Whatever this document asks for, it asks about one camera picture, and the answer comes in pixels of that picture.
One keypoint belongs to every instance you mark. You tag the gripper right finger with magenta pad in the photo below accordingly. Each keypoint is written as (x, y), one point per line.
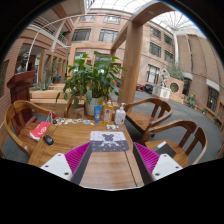
(153, 166)

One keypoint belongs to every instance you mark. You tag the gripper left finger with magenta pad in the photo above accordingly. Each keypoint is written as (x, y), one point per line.
(70, 166)

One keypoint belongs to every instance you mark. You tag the black computer mouse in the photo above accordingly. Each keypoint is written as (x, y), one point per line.
(48, 140)

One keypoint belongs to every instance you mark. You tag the grey bear-print mouse pad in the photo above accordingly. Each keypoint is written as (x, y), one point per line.
(107, 141)

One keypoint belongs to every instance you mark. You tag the black notebook on chair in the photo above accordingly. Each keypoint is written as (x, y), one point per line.
(164, 148)

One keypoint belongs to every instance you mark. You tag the near right wooden armchair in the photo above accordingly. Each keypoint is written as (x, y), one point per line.
(181, 156)

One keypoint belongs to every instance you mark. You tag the wooden armchair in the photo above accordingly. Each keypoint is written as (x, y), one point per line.
(181, 156)
(23, 140)
(141, 121)

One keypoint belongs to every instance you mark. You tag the red and white pouch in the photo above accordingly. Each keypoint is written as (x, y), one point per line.
(37, 133)

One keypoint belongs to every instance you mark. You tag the small white item on table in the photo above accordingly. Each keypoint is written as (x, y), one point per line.
(112, 127)

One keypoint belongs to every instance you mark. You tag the far right wooden armchair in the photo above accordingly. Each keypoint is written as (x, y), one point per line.
(141, 121)

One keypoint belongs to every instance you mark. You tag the white plant pot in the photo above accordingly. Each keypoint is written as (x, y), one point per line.
(89, 106)

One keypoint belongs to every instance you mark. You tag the white pump sanitizer bottle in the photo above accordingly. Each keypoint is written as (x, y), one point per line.
(120, 115)

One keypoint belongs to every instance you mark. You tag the blue tube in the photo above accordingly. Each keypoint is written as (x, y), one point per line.
(97, 113)

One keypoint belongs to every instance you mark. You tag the yellow liquid bottle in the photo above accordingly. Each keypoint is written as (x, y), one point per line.
(107, 112)

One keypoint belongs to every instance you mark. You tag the left wooden armchair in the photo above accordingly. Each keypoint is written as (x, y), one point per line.
(23, 140)

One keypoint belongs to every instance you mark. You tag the green potted plant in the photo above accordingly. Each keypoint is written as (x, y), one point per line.
(93, 80)

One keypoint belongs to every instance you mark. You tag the dark wooden lectern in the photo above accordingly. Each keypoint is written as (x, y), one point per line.
(19, 86)

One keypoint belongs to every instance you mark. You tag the dark bust sculpture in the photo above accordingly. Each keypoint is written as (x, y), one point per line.
(22, 67)

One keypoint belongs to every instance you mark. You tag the large wooden pillar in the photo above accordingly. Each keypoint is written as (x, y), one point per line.
(132, 34)

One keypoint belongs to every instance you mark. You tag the white statue on pedestal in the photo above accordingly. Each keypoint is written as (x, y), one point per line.
(161, 90)

